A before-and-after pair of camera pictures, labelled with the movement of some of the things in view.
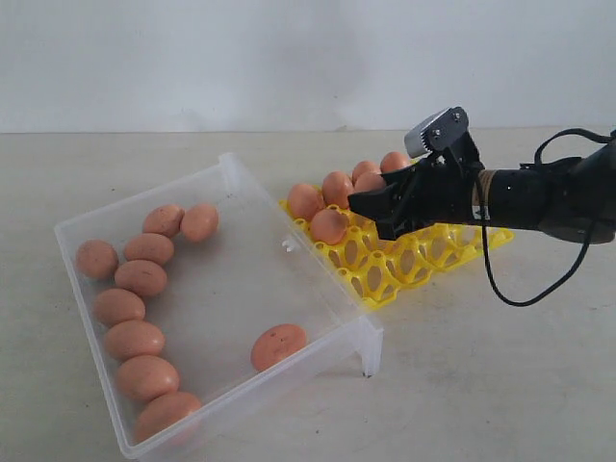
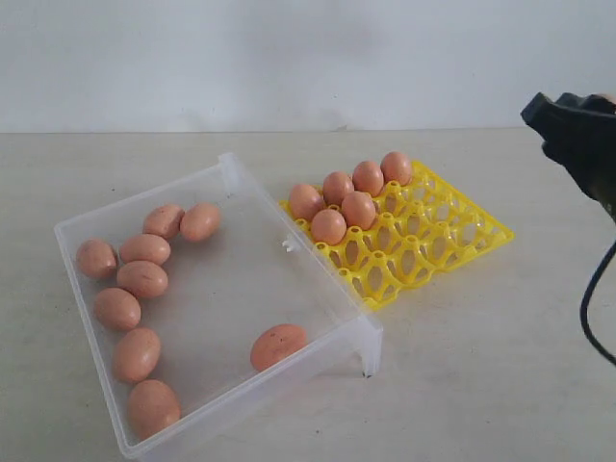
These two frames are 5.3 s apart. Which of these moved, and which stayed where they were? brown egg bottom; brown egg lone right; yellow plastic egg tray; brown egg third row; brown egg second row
Moved: brown egg bottom
Stayed: brown egg lone right; brown egg second row; brown egg third row; yellow plastic egg tray
